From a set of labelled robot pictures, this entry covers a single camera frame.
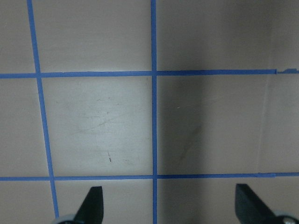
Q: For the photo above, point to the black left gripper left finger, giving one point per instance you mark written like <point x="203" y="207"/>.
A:
<point x="91" y="210"/>

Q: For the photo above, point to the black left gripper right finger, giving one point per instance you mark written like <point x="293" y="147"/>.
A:
<point x="250" y="209"/>

